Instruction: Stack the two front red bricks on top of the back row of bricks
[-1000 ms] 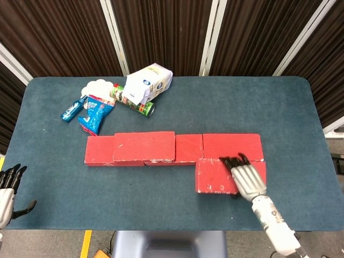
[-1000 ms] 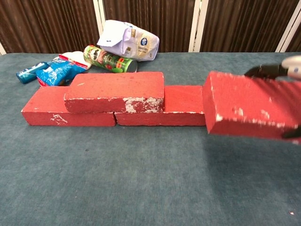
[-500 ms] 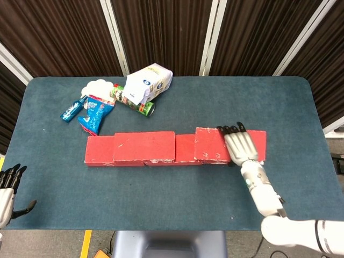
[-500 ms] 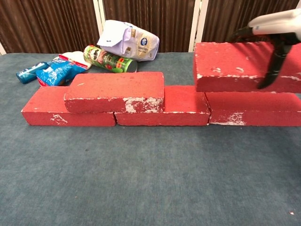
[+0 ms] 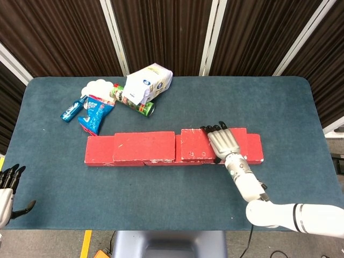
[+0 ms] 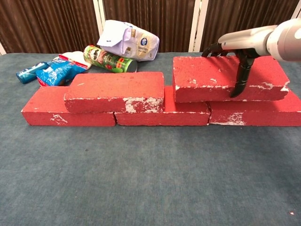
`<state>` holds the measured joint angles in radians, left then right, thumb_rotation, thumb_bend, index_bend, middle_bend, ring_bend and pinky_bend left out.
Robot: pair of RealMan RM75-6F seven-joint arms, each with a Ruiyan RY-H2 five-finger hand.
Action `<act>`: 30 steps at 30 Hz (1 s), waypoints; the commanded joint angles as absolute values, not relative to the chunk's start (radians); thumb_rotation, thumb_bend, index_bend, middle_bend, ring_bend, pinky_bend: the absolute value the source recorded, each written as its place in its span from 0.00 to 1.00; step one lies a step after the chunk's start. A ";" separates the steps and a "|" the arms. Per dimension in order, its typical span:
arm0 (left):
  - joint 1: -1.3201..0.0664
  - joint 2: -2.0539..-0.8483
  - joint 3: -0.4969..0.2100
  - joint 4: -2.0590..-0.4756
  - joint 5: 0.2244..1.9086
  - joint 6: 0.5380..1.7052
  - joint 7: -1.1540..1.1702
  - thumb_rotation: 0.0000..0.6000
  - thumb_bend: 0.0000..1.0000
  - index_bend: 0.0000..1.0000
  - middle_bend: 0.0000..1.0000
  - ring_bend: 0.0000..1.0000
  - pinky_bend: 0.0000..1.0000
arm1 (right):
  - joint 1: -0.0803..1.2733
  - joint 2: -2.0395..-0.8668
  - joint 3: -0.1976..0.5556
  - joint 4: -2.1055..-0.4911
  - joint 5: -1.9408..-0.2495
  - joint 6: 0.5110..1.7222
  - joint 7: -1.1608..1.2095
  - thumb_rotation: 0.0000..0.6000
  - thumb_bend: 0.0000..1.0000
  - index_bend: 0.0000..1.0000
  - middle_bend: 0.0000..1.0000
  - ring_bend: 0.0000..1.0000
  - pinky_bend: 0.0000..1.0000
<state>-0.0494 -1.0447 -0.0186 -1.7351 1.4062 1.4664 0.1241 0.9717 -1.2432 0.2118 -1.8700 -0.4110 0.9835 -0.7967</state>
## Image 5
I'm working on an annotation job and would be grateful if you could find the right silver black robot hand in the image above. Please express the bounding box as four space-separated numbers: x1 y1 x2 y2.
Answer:
200 120 241 164

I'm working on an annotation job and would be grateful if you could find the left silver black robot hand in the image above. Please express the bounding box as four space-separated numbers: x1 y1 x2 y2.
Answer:
0 163 37 229

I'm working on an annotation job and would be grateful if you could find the red brick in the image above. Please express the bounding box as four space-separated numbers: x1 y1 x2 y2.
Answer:
202 133 264 165
112 131 176 163
84 135 146 167
180 127 248 162
144 134 205 166

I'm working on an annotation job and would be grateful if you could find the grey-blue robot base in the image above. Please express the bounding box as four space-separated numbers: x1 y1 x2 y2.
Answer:
111 230 228 258

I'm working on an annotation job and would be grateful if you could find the blue felt table cover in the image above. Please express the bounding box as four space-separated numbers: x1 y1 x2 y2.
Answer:
0 76 336 232

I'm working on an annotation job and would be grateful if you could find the green chips can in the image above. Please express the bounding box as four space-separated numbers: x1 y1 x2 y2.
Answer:
109 83 156 117

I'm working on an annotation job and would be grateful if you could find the brown ribbed partition panel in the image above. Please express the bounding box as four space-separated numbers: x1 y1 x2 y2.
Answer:
0 0 124 78
279 0 344 128
209 0 323 77
0 61 27 155
110 0 216 77

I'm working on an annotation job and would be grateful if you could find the white paper flour bag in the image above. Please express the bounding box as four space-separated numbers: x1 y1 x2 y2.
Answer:
125 63 174 105

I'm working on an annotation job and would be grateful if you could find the blue plastic bottle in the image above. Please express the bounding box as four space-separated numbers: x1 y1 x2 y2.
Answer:
60 95 89 123

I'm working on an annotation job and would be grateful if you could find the blue snack bag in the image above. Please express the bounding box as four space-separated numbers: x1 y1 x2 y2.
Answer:
77 96 115 136

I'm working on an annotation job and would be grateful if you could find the red white snack packet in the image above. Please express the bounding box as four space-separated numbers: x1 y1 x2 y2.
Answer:
86 94 116 105

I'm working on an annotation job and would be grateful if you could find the white plate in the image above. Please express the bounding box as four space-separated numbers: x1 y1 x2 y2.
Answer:
80 78 115 99

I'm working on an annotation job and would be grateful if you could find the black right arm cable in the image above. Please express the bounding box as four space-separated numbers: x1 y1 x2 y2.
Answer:
246 225 255 258

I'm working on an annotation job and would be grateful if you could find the white partition frame post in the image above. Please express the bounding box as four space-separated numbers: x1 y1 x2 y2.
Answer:
0 42 34 87
99 0 131 77
273 0 331 77
198 0 229 77

